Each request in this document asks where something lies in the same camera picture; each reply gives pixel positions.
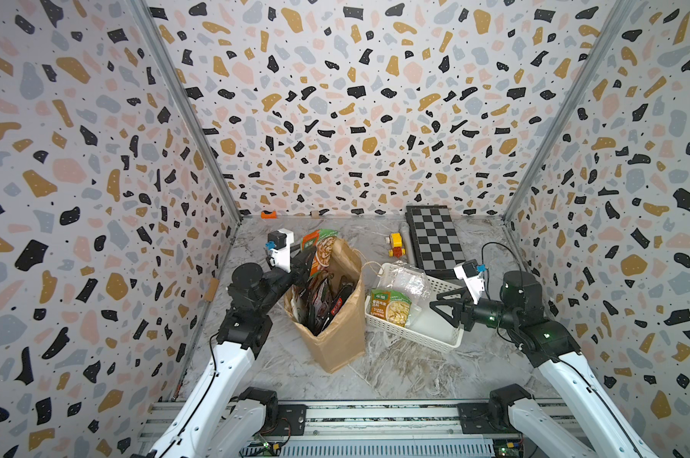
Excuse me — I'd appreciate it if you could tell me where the black white red packet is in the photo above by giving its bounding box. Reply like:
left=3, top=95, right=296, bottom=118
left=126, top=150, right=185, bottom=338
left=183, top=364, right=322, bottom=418
left=297, top=272, right=356, bottom=336

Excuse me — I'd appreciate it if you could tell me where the clear plastic sauce bag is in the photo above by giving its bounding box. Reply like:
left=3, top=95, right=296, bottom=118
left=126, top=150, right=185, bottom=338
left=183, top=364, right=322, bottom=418
left=377, top=263, right=431, bottom=305

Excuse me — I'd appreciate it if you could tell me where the green yellow soup packet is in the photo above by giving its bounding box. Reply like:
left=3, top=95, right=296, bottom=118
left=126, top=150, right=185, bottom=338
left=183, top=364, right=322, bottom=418
left=370, top=289, right=412, bottom=327

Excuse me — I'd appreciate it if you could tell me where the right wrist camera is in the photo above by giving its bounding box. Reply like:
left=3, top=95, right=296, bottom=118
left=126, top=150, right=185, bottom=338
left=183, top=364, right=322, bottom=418
left=453, top=260, right=486, bottom=303

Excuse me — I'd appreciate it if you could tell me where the green orange condiment packet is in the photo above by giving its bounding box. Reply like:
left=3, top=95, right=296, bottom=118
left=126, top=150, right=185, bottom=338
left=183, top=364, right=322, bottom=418
left=300, top=229, right=339, bottom=277

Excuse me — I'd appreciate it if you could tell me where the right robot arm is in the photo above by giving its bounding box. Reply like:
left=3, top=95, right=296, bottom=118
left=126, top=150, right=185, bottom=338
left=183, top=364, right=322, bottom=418
left=430, top=265, right=655, bottom=457

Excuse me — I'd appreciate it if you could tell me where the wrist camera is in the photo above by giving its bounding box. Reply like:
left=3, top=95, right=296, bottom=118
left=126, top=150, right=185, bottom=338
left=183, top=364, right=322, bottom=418
left=265, top=229, right=295, bottom=273
left=453, top=260, right=486, bottom=303

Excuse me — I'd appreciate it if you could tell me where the white plastic basket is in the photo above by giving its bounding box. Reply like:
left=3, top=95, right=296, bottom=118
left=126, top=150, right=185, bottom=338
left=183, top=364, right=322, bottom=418
left=365, top=276, right=463, bottom=353

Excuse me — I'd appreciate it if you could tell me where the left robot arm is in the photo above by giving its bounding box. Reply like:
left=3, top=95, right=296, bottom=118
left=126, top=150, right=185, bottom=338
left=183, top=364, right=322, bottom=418
left=145, top=247, right=316, bottom=457

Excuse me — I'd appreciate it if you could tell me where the black white checkerboard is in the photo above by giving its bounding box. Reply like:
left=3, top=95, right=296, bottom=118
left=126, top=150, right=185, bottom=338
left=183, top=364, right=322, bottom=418
left=405, top=205, right=466, bottom=280

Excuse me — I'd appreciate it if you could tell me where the brown tape piece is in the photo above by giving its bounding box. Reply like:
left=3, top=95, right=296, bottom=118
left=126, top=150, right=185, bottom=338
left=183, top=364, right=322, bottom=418
left=204, top=278, right=219, bottom=303

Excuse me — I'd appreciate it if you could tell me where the grey cylinder tube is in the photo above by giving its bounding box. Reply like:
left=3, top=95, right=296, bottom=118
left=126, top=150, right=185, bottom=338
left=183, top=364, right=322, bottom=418
left=400, top=221, right=417, bottom=266

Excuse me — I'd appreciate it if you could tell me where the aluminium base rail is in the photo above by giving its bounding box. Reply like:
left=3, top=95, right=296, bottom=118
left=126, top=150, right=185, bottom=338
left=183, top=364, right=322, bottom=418
left=138, top=398, right=624, bottom=458

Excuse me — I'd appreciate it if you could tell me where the yellow red toy block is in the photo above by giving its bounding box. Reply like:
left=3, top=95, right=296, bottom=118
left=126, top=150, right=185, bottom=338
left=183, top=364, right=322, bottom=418
left=386, top=233, right=406, bottom=259

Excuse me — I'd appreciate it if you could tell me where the brown paper bag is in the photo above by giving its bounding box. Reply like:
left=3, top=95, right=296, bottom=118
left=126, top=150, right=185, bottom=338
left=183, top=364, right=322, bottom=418
left=284, top=229, right=366, bottom=373

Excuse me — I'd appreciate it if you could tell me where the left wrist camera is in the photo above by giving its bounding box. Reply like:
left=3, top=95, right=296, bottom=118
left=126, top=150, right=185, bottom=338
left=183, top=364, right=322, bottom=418
left=265, top=229, right=295, bottom=273

